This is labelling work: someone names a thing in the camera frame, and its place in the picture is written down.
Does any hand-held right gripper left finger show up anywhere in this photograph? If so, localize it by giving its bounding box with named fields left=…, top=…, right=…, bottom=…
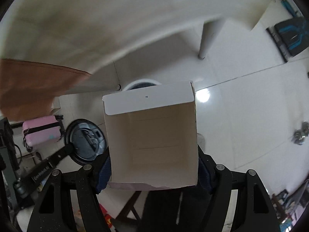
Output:
left=27, top=147, right=111, bottom=232

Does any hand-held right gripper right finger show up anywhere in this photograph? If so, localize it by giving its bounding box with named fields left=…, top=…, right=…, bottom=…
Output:
left=197, top=145, right=282, bottom=232

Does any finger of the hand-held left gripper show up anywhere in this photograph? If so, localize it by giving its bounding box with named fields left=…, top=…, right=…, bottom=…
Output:
left=48, top=144, right=76, bottom=169

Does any black cup lid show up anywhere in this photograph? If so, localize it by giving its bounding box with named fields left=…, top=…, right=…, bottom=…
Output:
left=65, top=119, right=108, bottom=167

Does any small carton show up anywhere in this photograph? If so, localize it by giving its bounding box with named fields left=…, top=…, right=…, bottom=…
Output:
left=102, top=80, right=199, bottom=191

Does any white bin with black bag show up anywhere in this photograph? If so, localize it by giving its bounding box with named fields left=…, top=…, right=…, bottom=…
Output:
left=123, top=78, right=161, bottom=91

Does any pink suitcase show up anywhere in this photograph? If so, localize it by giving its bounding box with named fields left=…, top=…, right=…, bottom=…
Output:
left=22, top=115, right=65, bottom=153

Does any person's dark clothing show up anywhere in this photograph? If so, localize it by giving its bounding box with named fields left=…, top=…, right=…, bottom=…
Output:
left=142, top=187, right=213, bottom=232

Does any peach blanket with cat print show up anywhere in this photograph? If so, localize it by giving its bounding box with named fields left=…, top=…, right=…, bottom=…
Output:
left=0, top=58, right=93, bottom=121

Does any chrome dumbbell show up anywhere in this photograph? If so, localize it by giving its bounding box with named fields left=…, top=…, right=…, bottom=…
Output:
left=293, top=123, right=309, bottom=145

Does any white table leg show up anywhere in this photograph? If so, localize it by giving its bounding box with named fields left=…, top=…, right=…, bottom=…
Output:
left=198, top=19, right=224, bottom=60

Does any white table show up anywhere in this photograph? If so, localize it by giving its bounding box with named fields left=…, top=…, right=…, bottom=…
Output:
left=0, top=0, right=285, bottom=95

